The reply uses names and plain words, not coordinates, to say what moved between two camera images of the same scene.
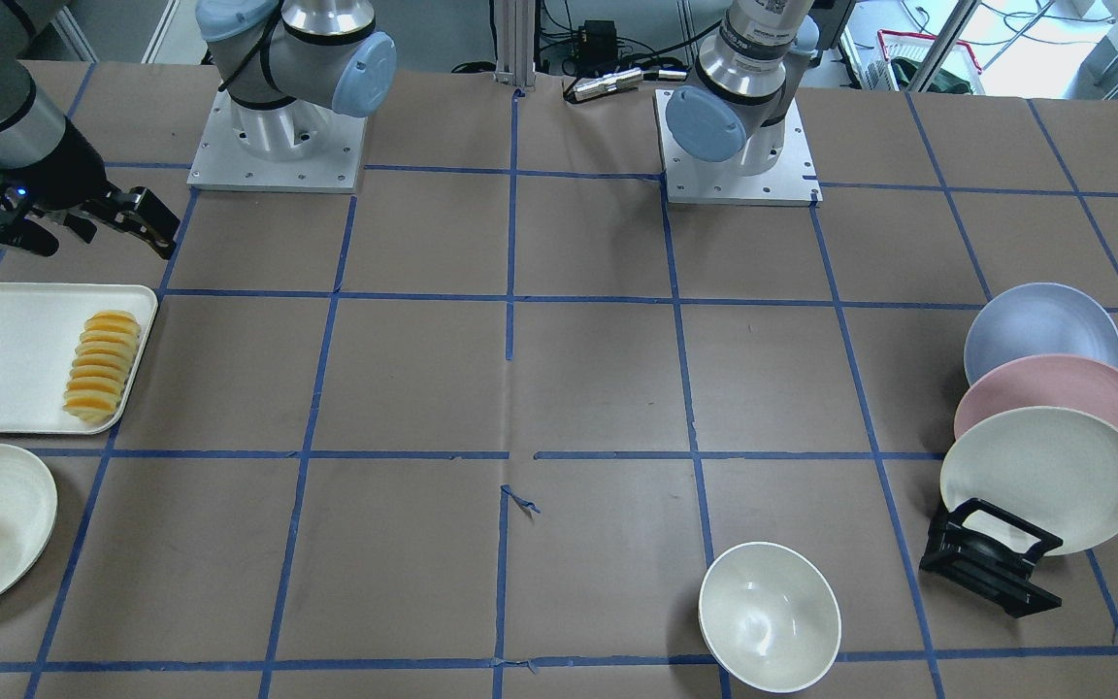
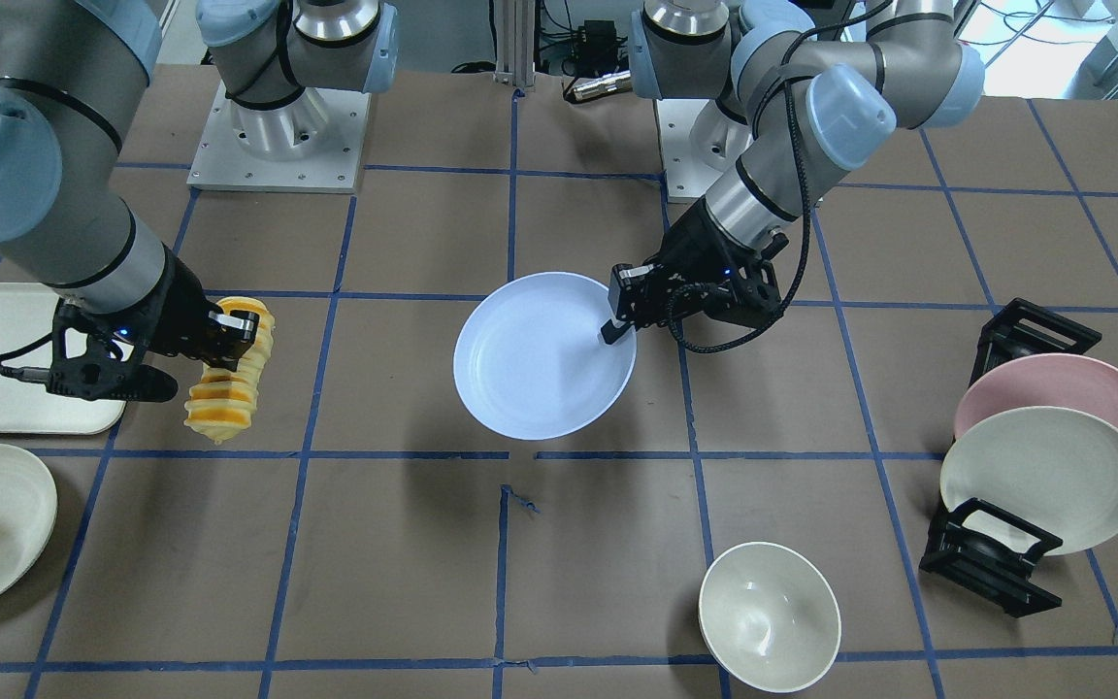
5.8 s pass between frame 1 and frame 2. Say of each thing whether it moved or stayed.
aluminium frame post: stayed
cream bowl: stayed
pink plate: stayed
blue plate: moved
